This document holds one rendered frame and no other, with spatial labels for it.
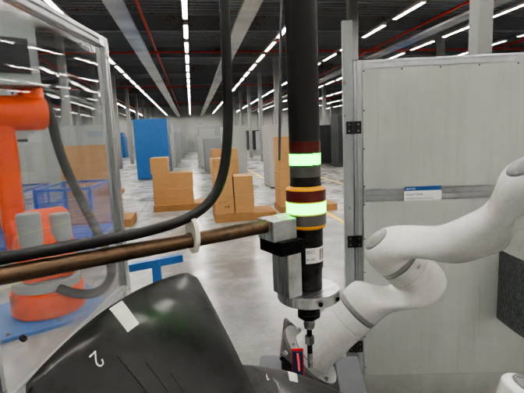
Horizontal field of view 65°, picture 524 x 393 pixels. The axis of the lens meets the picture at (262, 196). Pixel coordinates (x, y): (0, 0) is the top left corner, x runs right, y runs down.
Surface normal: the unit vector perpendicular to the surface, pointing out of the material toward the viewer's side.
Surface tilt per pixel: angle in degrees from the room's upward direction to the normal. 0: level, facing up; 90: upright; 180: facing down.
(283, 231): 90
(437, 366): 90
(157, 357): 53
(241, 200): 90
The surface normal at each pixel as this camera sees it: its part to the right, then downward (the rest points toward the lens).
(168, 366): 0.49, -0.54
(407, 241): -0.50, -0.63
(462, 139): -0.03, 0.14
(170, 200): 0.20, 0.14
